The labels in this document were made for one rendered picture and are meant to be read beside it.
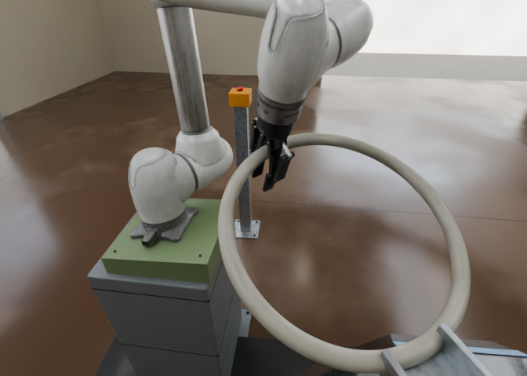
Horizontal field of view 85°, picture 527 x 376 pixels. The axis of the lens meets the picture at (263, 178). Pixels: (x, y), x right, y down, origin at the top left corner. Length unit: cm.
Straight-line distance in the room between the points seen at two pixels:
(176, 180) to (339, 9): 65
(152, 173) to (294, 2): 63
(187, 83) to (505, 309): 212
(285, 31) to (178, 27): 54
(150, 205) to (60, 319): 131
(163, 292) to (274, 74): 77
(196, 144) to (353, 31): 61
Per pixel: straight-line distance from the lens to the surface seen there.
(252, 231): 227
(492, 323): 222
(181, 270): 95
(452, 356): 59
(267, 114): 55
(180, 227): 102
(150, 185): 93
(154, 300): 108
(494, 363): 97
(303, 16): 46
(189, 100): 98
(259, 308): 49
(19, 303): 237
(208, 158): 102
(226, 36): 682
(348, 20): 59
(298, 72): 48
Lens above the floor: 156
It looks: 33 degrees down
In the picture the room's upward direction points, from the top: straight up
